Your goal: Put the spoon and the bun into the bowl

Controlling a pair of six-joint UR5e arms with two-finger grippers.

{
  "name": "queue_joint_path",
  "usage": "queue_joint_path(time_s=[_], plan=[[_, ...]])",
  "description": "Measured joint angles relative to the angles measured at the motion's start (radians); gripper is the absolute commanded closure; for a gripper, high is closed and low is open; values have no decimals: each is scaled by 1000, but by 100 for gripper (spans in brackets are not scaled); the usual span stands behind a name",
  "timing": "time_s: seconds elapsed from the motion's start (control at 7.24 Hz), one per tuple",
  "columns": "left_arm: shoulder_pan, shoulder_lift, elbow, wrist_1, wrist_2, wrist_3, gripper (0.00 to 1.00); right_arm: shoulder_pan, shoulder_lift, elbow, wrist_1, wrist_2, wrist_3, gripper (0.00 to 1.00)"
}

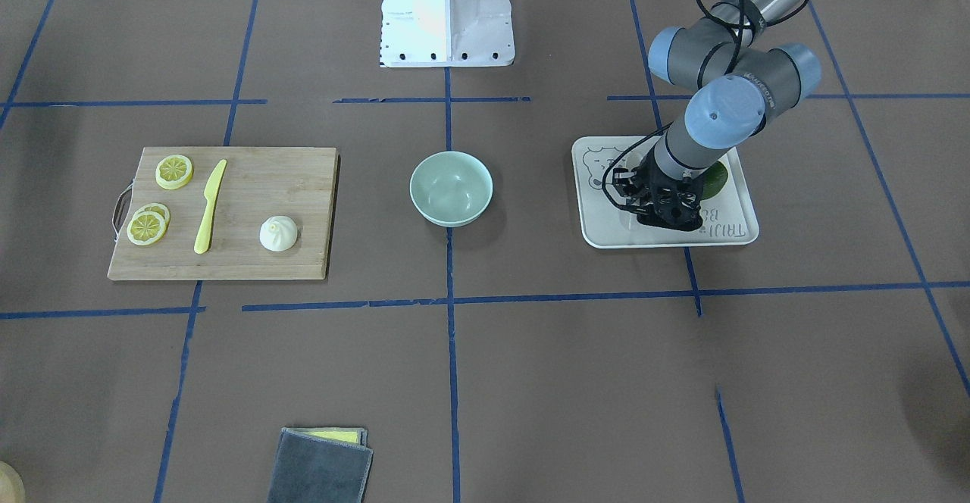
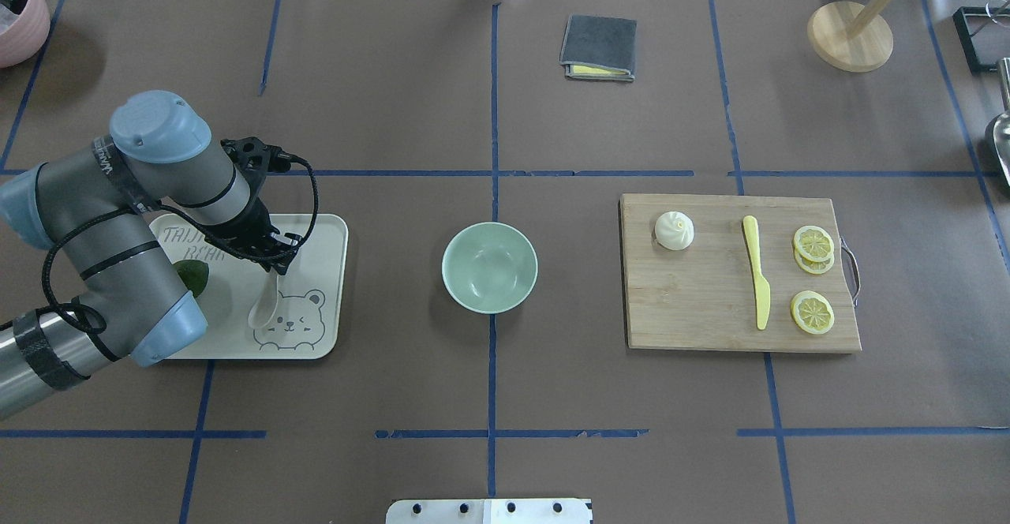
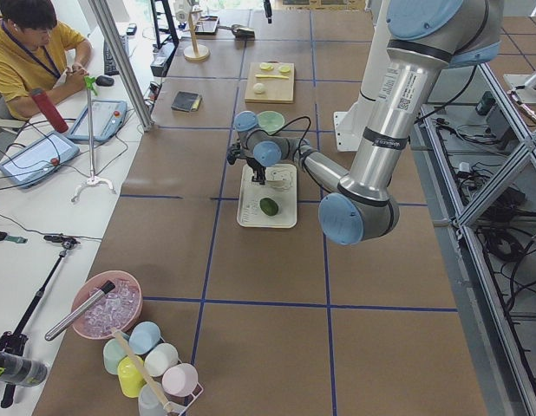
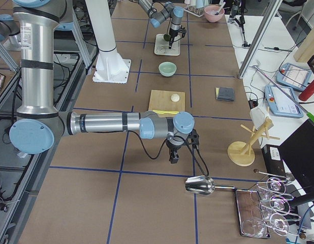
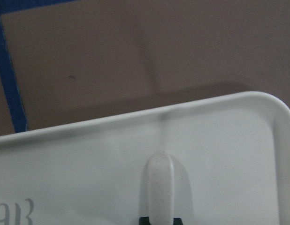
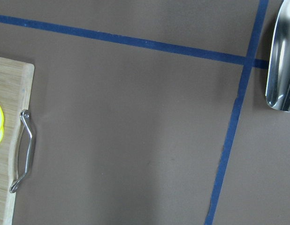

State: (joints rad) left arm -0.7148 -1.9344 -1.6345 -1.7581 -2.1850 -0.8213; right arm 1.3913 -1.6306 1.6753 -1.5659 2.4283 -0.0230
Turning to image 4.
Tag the wine glass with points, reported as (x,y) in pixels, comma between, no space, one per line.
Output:
(278,204)
(258,228)
(273,185)

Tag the lemon slice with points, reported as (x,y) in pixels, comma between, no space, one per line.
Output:
(165,112)

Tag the blue teach pendant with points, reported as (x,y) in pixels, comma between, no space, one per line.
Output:
(293,76)
(280,104)

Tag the aluminium frame post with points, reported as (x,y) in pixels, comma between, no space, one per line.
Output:
(264,25)

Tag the green avocado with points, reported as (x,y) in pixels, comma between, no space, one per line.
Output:
(167,37)

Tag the yellow sponge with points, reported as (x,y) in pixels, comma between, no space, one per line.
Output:
(216,92)

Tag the red bottle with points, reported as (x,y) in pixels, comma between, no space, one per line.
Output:
(307,93)

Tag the wooden mug tree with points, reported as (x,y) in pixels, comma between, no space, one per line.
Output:
(241,153)

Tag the metal scoop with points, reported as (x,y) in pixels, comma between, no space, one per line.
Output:
(205,185)

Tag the white plastic tray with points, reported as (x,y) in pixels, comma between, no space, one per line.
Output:
(174,51)

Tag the green ceramic bowl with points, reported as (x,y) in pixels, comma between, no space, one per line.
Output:
(167,69)

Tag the black monitor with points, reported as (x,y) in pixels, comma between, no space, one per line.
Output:
(297,151)

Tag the dark glass tray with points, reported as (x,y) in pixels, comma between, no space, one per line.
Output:
(248,207)

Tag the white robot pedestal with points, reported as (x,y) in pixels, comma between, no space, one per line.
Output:
(110,66)

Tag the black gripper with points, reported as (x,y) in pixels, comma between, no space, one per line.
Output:
(173,35)
(173,147)

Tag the pink mixing bowl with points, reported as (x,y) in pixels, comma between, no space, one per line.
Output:
(212,14)

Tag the white steamed bun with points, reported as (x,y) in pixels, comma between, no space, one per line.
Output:
(175,97)

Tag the wooden cutting board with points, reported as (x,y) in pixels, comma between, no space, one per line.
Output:
(161,100)

